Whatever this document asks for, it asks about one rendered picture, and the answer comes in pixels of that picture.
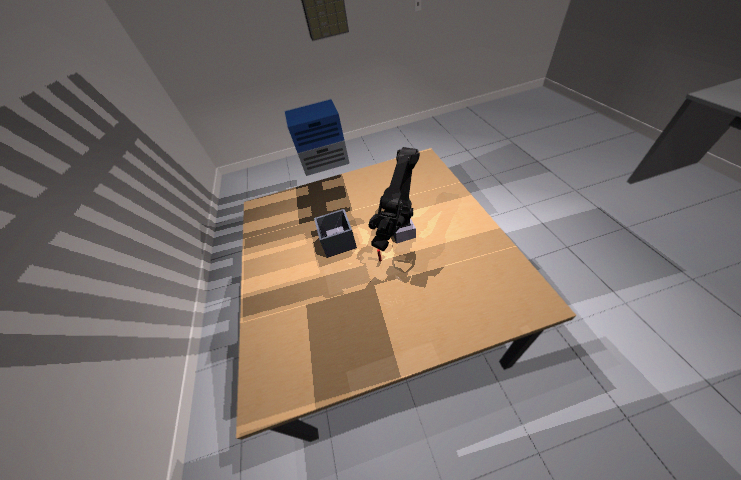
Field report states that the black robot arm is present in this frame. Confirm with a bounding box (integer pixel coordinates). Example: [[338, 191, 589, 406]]
[[368, 147, 420, 240]]

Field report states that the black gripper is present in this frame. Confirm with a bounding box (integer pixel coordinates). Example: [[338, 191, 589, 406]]
[[371, 216, 405, 251]]

